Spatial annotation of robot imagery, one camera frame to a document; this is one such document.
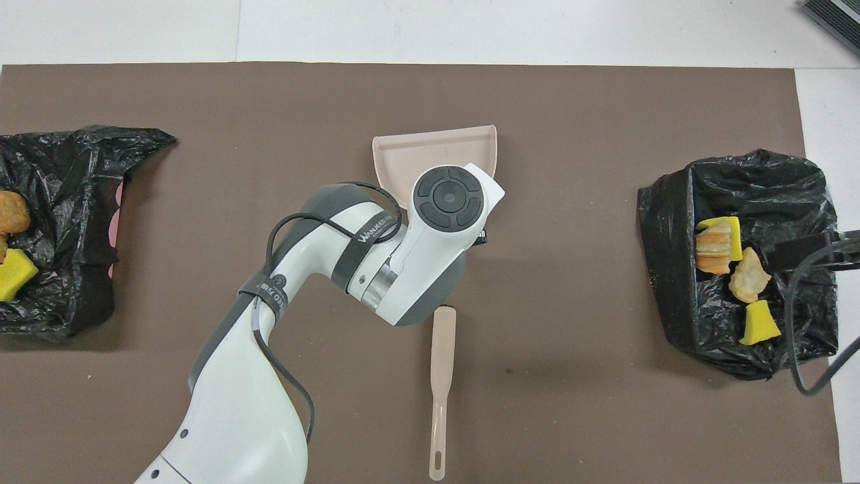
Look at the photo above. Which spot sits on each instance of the black trash bag bin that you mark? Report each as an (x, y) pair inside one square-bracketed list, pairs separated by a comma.
[(793, 195)]

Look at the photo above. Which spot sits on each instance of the beige plastic dustpan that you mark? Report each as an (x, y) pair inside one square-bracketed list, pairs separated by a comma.
[(416, 158)]

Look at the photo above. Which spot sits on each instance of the striped orange croissant toy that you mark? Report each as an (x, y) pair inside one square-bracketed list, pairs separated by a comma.
[(713, 249)]

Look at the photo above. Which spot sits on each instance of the dark grey ribbed object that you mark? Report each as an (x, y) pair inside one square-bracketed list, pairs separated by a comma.
[(836, 20)]

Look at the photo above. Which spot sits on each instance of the brown bread loaf toy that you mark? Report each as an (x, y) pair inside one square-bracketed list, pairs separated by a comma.
[(12, 212)]

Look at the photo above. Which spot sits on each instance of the notched yellow sponge piece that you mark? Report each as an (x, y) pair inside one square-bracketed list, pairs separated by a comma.
[(736, 235)]

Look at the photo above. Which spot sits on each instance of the black bag on pink bin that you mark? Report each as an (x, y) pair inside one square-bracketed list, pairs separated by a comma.
[(67, 202)]

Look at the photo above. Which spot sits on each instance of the small yellow sponge wedge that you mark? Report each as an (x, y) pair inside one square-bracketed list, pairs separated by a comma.
[(759, 326)]

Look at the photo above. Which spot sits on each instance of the yellow sponge chunk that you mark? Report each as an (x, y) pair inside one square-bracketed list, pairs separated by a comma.
[(13, 272)]

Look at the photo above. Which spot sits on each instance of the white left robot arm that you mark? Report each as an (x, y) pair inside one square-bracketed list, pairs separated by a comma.
[(255, 403)]

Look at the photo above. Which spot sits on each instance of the brown table mat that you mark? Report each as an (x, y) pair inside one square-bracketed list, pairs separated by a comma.
[(605, 417)]

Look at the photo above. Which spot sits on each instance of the beige hand brush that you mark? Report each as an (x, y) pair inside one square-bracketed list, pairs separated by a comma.
[(441, 376)]

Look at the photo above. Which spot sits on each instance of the beige foam chunk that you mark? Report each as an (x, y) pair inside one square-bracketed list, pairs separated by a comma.
[(749, 279), (2, 250)]

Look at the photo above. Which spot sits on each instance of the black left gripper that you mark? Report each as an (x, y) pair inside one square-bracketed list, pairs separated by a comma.
[(481, 236)]

